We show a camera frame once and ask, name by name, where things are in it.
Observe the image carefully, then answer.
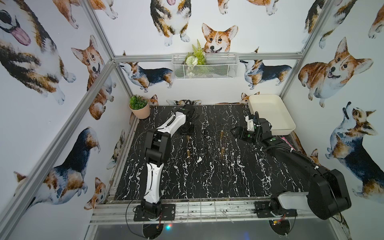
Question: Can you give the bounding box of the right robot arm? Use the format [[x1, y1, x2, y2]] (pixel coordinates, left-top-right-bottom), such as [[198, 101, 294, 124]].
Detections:
[[231, 113, 352, 220]]

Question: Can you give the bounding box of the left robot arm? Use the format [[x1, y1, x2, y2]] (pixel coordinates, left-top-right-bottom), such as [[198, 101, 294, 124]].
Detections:
[[139, 100, 200, 220]]

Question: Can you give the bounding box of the pink paper card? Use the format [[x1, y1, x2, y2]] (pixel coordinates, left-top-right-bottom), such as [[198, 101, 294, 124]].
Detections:
[[281, 137, 296, 152]]

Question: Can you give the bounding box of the cream plastic tray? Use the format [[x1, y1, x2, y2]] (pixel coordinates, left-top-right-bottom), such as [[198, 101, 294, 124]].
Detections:
[[248, 95, 296, 136]]

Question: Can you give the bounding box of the small potted green plant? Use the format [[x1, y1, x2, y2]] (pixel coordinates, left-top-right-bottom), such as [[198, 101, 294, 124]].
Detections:
[[129, 95, 150, 120]]

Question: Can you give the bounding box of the artificial fern with white flower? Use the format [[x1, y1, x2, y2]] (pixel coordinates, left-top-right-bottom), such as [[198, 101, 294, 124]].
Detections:
[[184, 41, 207, 78]]

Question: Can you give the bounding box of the white wire wall basket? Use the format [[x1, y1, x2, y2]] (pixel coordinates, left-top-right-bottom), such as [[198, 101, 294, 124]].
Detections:
[[172, 53, 240, 80]]

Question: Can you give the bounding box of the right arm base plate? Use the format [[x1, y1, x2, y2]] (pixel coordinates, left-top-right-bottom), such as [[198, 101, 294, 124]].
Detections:
[[254, 200, 298, 219]]

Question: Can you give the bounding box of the aluminium front rail frame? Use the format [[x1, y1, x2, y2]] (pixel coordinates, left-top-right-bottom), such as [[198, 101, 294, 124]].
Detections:
[[89, 197, 325, 226]]

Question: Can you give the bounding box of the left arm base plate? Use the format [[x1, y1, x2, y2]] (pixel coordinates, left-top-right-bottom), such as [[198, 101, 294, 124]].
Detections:
[[134, 203, 176, 222]]

